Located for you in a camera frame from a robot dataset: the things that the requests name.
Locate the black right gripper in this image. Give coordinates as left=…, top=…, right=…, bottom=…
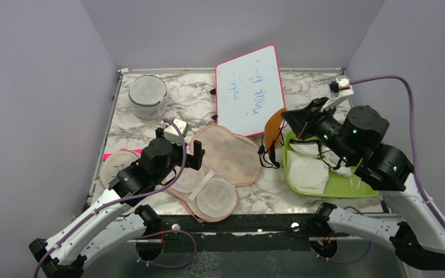
left=282, top=97, right=357, bottom=164

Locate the orange bra with black straps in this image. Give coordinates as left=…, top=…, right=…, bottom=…
left=257, top=107, right=287, bottom=169

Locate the floral mesh laundry bag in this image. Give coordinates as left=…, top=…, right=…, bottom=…
left=167, top=125, right=262, bottom=222

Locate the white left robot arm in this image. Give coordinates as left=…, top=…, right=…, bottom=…
left=28, top=123, right=205, bottom=277

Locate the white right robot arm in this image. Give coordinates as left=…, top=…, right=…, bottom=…
left=282, top=97, right=445, bottom=270

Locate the white bra in tray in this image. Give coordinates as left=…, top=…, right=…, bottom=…
left=286, top=139, right=361, bottom=193

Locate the white cylindrical mesh bag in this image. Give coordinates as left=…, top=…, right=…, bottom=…
left=128, top=75, right=167, bottom=120

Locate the beige cylindrical mesh laundry bag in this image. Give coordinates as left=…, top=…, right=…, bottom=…
left=99, top=158, right=137, bottom=189

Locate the pink framed whiteboard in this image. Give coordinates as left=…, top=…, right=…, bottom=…
left=215, top=45, right=286, bottom=137

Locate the green plastic tray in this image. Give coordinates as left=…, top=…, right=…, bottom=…
left=282, top=132, right=378, bottom=199

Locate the pink sticky note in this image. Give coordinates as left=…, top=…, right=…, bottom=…
left=102, top=148, right=143, bottom=161

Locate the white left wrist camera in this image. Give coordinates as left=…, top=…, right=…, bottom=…
left=163, top=119, right=189, bottom=145

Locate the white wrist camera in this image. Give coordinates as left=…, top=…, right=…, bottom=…
left=163, top=119, right=189, bottom=145
left=320, top=77, right=354, bottom=112

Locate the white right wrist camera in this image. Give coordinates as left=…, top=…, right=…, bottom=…
left=320, top=77, right=354, bottom=112

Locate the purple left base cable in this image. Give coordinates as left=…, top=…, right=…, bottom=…
left=134, top=230, right=198, bottom=269

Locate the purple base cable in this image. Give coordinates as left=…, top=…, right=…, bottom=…
left=134, top=230, right=198, bottom=269
left=309, top=206, right=373, bottom=265

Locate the black mounting rail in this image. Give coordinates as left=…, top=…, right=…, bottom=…
left=122, top=208, right=350, bottom=253

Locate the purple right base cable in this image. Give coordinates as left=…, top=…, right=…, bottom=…
left=309, top=206, right=373, bottom=265

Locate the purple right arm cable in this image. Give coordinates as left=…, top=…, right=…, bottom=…
left=349, top=75, right=445, bottom=262

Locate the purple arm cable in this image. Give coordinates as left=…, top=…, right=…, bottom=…
left=33, top=118, right=189, bottom=278
left=349, top=75, right=445, bottom=262

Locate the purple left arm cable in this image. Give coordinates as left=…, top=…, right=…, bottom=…
left=33, top=118, right=189, bottom=278

